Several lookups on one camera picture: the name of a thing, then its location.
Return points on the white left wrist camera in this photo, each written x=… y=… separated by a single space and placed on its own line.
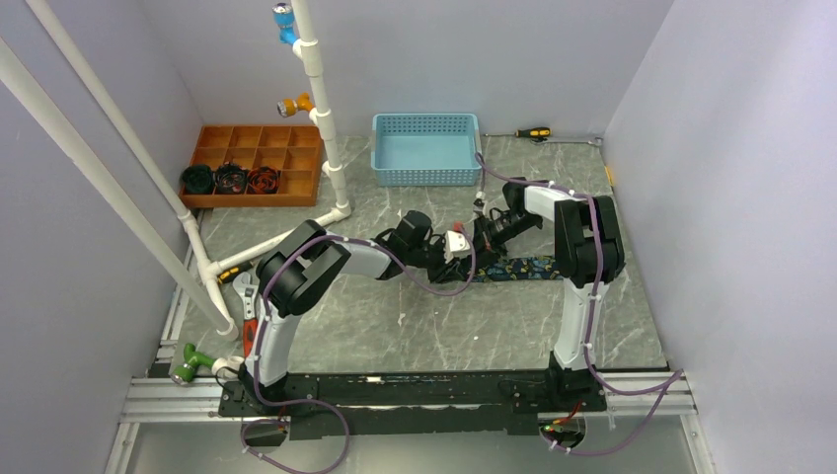
x=456 y=244

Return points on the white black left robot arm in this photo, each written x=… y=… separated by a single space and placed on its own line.
x=296 y=274

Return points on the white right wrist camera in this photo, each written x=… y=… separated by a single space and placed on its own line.
x=479 y=204

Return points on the yellow black screwdriver at wall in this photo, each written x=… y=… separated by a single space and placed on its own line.
x=536 y=133

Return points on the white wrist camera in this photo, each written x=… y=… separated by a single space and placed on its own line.
x=456 y=244
x=479 y=204

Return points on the orange valve nozzle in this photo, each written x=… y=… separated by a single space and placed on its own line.
x=290 y=107

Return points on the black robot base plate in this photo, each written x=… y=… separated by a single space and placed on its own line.
x=516 y=402

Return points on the aluminium rail frame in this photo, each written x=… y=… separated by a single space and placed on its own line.
x=365 y=325

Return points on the rolled dark green tie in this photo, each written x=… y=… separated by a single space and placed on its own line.
x=198 y=180

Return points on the silver spanner at wall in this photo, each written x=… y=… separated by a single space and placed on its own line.
x=592 y=141

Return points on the white vertical PVC pipe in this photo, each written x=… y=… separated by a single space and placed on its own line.
x=310 y=54

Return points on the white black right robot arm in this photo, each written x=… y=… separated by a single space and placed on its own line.
x=588 y=255

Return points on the red handled adjustable wrench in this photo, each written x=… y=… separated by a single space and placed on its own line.
x=248 y=292

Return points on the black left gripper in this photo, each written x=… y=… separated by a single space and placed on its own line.
x=444 y=273

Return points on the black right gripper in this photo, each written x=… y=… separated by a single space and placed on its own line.
x=485 y=245

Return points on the green valve nozzle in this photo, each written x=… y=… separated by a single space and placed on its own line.
x=185 y=373

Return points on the white diagonal PVC pipe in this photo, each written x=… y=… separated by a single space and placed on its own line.
x=204 y=292

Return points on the dark blue patterned tie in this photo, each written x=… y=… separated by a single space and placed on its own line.
x=522 y=268

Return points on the orange wooden compartment tray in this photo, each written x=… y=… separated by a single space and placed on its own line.
x=295 y=150

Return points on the blue valve nozzle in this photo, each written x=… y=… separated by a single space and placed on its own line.
x=284 y=17

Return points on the light blue plastic basket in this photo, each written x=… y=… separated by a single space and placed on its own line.
x=425 y=150

